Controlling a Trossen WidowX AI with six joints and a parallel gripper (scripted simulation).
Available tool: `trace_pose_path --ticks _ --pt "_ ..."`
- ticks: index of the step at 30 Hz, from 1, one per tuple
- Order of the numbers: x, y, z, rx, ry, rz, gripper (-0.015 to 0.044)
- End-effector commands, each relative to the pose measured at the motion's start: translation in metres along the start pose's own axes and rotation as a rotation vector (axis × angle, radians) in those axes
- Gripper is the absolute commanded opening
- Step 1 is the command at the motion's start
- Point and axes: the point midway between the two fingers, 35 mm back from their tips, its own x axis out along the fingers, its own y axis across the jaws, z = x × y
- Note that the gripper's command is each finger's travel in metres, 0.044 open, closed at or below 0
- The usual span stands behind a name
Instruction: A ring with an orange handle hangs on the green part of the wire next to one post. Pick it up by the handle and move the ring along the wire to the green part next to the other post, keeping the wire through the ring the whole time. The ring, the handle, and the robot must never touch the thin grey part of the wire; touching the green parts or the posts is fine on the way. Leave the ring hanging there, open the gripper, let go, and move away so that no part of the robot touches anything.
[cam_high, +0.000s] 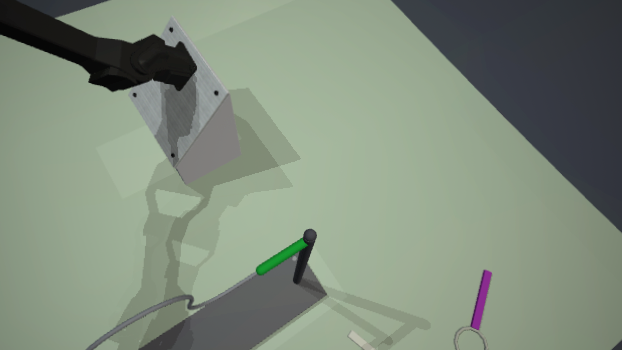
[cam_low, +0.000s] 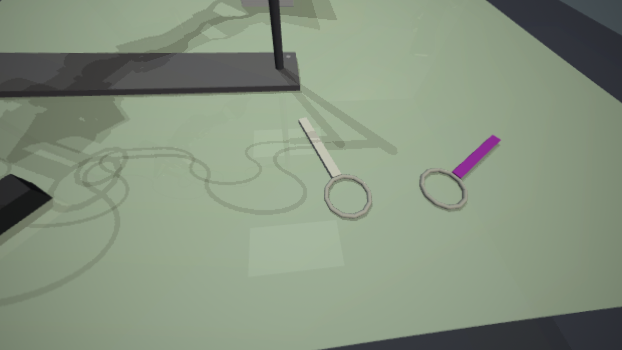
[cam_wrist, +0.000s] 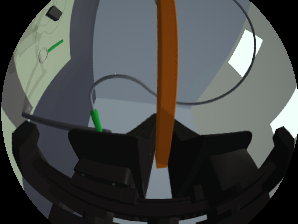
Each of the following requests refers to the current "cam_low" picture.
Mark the grey loop with straight flat handle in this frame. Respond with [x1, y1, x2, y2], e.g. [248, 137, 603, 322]
[299, 117, 372, 218]

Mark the grey ring with purple handle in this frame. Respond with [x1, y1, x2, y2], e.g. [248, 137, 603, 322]
[419, 135, 501, 209]

